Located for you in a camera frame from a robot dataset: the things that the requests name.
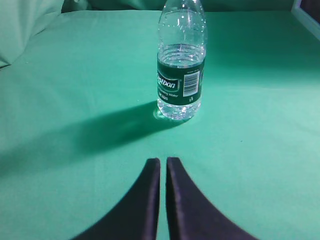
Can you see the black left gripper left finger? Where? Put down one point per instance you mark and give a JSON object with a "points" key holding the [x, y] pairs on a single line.
{"points": [[136, 215]]}

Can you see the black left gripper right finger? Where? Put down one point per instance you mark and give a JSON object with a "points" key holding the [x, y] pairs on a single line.
{"points": [[190, 215]]}

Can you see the clear plastic water bottle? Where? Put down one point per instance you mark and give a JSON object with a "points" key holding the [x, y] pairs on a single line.
{"points": [[181, 54]]}

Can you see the white drawer cabinet frame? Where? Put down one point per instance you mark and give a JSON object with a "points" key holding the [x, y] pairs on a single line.
{"points": [[305, 19]]}

